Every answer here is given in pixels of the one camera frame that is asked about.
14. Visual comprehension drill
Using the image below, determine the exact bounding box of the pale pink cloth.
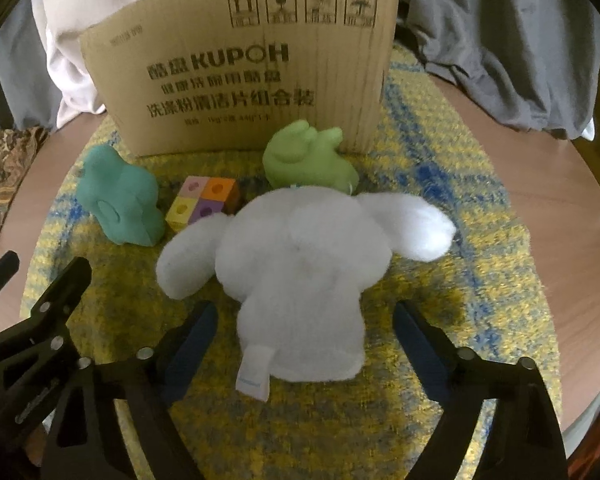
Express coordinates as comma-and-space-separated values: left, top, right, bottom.
30, 0, 261, 133

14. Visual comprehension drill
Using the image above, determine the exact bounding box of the white plush toy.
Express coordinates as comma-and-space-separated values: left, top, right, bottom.
155, 185, 458, 403

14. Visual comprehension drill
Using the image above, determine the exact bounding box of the light green soft toy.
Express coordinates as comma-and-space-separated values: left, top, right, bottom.
261, 119, 361, 196

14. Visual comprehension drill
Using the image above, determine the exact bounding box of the teal soft toy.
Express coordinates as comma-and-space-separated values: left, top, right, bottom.
76, 143, 166, 247

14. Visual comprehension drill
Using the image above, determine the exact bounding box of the grey cloth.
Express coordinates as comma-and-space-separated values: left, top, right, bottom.
400, 0, 600, 138
0, 10, 46, 141

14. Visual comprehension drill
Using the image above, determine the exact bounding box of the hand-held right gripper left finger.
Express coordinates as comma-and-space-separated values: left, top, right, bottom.
40, 301, 219, 480

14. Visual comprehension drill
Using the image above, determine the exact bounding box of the yellow and blue woven mat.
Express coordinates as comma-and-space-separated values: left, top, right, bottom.
20, 42, 563, 480

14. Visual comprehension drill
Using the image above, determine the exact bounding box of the multicoloured cube block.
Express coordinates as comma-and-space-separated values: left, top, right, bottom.
165, 176, 241, 233

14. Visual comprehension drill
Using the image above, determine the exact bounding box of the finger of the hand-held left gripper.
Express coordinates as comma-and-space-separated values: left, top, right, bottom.
0, 251, 20, 306
0, 257, 92, 361

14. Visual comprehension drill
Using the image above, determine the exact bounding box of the white plastic object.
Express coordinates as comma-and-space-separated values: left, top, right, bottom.
562, 385, 600, 436

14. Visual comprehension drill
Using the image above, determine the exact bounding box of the brown cardboard box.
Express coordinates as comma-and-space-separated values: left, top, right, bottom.
79, 0, 403, 157

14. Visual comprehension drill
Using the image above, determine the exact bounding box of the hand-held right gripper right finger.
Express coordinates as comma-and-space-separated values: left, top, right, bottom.
393, 301, 568, 480

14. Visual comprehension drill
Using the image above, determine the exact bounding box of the brown patterned cloth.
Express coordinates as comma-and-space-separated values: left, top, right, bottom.
0, 126, 51, 281

